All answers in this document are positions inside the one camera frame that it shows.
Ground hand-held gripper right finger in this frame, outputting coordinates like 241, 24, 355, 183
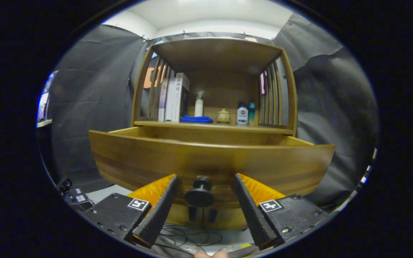
232, 173, 331, 250

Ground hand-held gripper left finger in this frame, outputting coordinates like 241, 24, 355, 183
85, 174, 182, 249

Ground black drawer knob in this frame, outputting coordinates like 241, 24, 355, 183
184, 176, 215, 207

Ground wooden drawer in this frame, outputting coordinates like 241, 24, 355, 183
88, 125, 336, 230

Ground wooden cabinet door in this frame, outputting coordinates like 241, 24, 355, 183
166, 206, 204, 230
204, 208, 248, 230

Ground wooden countertop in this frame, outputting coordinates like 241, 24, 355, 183
134, 115, 294, 135

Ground wooden cabinet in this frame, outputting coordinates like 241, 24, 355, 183
131, 37, 298, 230

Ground black device with labels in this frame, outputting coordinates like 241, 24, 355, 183
58, 178, 95, 212

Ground white lotion bottle blue cap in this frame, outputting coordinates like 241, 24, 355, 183
236, 102, 248, 126

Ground beige lidded teacup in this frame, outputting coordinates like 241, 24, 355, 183
216, 109, 231, 124

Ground folded blue cloth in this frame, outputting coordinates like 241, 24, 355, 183
180, 115, 214, 124

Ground pale purple book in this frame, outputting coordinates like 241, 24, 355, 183
158, 78, 168, 122

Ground thin white book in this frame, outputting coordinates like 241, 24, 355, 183
165, 75, 177, 122

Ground thick white and black book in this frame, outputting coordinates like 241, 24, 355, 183
172, 73, 190, 122

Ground white pump bottle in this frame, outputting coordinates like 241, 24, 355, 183
195, 90, 204, 117

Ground thin black cable tangle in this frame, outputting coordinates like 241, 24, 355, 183
158, 224, 225, 253

